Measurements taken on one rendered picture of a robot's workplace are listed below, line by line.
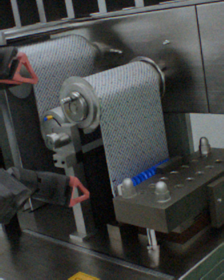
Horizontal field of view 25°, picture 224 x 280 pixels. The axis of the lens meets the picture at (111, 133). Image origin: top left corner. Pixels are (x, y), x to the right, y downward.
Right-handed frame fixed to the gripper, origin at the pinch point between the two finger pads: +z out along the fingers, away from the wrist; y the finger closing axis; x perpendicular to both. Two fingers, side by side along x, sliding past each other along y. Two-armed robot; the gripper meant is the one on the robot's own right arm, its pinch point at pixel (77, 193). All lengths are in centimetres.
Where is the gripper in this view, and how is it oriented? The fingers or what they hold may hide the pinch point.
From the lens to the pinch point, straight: 119.3
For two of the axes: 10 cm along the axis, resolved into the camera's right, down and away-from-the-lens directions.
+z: 6.7, 2.3, 7.1
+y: 7.1, 0.5, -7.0
